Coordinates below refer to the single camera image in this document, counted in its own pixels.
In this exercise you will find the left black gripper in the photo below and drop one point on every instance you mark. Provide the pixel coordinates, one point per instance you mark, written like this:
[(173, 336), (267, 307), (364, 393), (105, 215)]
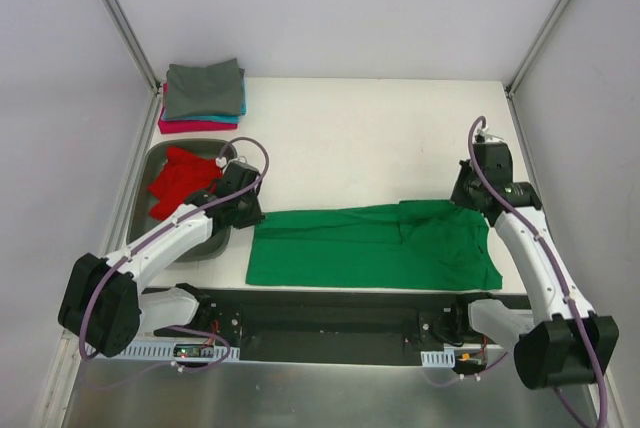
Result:
[(248, 213)]

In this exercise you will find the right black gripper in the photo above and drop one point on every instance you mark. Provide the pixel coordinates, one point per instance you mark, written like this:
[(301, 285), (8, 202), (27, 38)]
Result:
[(463, 193)]

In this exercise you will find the green t-shirt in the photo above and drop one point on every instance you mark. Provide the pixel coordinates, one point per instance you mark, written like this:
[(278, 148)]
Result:
[(411, 245)]

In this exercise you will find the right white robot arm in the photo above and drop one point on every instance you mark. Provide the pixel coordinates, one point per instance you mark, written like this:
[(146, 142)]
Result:
[(566, 343)]

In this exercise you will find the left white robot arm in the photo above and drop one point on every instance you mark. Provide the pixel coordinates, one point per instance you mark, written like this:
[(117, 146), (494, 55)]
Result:
[(107, 303)]

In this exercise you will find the red t-shirt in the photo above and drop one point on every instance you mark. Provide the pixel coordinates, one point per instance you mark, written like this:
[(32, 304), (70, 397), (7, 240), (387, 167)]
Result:
[(183, 174)]

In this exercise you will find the grey plastic tray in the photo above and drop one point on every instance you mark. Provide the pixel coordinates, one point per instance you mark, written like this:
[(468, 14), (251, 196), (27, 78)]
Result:
[(141, 222)]

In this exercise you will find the folded magenta t-shirt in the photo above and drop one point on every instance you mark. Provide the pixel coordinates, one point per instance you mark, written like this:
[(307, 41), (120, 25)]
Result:
[(200, 124)]

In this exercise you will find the folded grey t-shirt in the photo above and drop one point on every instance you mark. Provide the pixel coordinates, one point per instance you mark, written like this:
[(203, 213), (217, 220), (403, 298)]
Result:
[(194, 91)]

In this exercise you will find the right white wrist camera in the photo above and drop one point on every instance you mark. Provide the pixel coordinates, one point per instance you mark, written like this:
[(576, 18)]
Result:
[(483, 136)]

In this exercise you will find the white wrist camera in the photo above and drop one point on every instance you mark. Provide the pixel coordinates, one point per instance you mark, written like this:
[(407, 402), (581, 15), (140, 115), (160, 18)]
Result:
[(483, 136), (222, 162)]

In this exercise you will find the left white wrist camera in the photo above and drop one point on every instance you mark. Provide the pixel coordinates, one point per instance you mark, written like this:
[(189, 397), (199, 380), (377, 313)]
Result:
[(222, 162)]

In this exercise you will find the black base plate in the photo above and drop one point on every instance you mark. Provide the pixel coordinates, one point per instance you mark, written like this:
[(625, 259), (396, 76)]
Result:
[(330, 327)]

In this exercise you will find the left white cable duct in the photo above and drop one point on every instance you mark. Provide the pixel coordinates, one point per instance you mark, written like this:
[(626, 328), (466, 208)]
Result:
[(179, 352)]

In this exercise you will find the white cable duct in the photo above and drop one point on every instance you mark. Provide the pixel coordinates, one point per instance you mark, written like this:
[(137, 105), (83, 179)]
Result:
[(438, 359), (179, 352)]

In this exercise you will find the right white cable duct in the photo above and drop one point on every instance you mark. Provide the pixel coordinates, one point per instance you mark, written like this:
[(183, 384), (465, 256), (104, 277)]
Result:
[(438, 359)]

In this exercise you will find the right aluminium frame post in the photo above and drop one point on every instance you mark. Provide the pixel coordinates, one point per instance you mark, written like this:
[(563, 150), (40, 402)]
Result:
[(549, 24)]

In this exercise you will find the aluminium frame post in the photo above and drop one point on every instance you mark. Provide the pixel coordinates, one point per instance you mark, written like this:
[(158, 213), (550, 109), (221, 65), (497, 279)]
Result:
[(549, 24), (132, 43)]

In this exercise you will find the left aluminium frame post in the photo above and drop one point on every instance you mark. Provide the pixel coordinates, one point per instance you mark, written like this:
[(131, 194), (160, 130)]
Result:
[(132, 43)]

